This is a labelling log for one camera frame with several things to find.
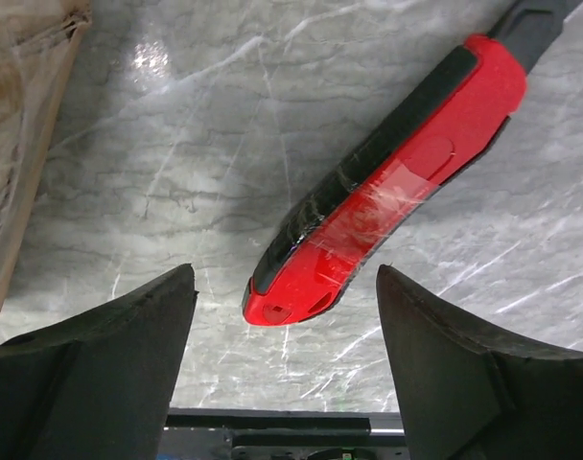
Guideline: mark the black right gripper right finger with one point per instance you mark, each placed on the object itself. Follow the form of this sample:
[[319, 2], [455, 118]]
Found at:
[[468, 389]]

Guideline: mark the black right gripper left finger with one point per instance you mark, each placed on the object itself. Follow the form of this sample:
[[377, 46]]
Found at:
[[99, 384]]

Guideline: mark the red black utility knife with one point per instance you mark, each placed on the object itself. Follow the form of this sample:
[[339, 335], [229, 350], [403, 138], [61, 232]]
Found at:
[[448, 121]]

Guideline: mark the brown cardboard express box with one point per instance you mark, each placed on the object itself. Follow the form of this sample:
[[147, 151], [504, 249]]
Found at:
[[39, 41]]

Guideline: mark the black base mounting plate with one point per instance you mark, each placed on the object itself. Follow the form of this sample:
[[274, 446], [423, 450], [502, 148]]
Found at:
[[267, 434]]

